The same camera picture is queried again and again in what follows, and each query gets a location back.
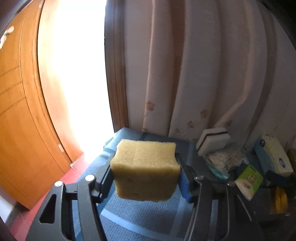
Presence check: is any gold storage box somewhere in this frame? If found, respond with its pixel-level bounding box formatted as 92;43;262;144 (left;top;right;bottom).
270;148;295;215

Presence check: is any white sponge with black stripe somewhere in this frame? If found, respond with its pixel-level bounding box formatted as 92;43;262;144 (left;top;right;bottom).
196;128;230;157

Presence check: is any pink floral curtain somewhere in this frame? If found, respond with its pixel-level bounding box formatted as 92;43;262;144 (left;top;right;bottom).
125;1;295;149

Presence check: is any tissue pack, blue and yellow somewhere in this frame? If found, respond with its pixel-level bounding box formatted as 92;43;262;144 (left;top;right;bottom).
254;135;293;177

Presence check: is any wooden door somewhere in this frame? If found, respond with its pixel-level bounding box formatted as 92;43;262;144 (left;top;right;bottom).
1;1;83;209

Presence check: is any yellow sponge block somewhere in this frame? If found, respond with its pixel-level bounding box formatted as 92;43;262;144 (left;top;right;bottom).
110;139;181;202

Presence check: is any blue plaid tablecloth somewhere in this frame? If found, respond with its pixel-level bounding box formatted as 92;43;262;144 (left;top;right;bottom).
71;127;273;241

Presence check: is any clear bag of cotton pads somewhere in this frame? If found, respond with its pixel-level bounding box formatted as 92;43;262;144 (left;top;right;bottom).
204;148;249;180

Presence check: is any green wipes packet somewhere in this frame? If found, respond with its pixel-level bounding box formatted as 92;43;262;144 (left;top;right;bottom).
234;164;263;201

